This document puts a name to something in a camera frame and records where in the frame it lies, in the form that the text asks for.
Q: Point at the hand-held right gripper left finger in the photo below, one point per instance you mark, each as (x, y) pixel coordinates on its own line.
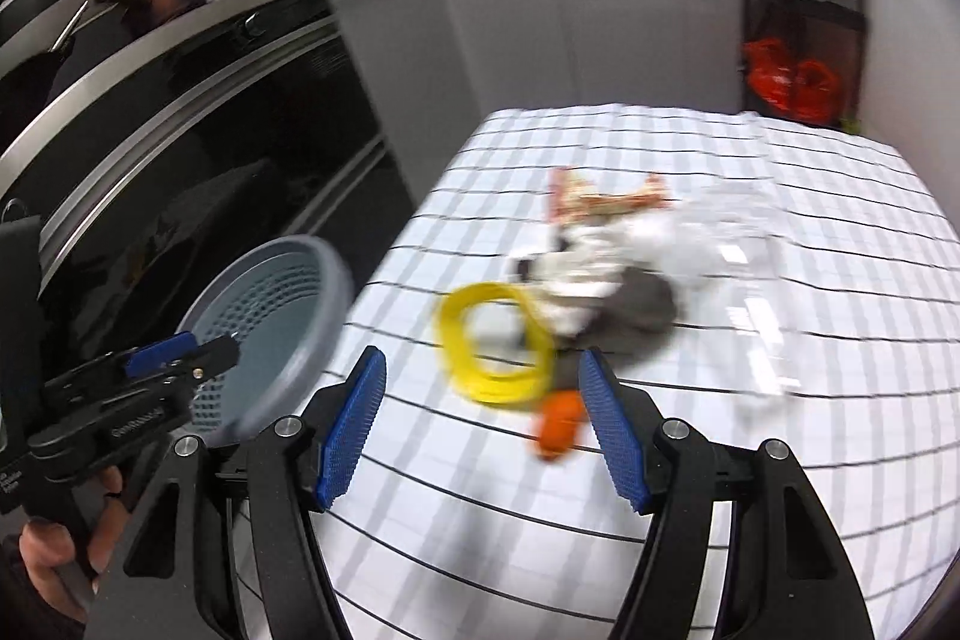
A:
(351, 434)

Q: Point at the orange peel piece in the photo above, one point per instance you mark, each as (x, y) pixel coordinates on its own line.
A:
(561, 424)

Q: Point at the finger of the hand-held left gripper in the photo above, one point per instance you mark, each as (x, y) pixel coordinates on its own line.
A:
(214, 359)
(161, 351)

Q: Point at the white checked tablecloth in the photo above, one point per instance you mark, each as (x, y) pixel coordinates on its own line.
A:
(825, 460)

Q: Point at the grey plastic basket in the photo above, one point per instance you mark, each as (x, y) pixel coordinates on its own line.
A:
(255, 310)

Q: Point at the person's left hand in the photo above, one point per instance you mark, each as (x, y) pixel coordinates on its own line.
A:
(49, 557)

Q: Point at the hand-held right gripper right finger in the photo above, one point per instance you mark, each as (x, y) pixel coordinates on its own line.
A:
(616, 441)

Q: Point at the grey kitchen cabinet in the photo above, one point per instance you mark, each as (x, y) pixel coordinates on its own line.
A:
(600, 25)

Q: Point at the red white snack wrapper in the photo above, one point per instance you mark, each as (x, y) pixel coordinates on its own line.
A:
(592, 203)

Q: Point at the red plastic bag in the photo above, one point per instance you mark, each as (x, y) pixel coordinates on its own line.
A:
(814, 89)
(766, 78)

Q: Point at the black built-in oven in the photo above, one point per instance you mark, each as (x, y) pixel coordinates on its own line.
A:
(187, 160)

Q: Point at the clear plastic bag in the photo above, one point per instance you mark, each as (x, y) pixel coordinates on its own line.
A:
(746, 250)

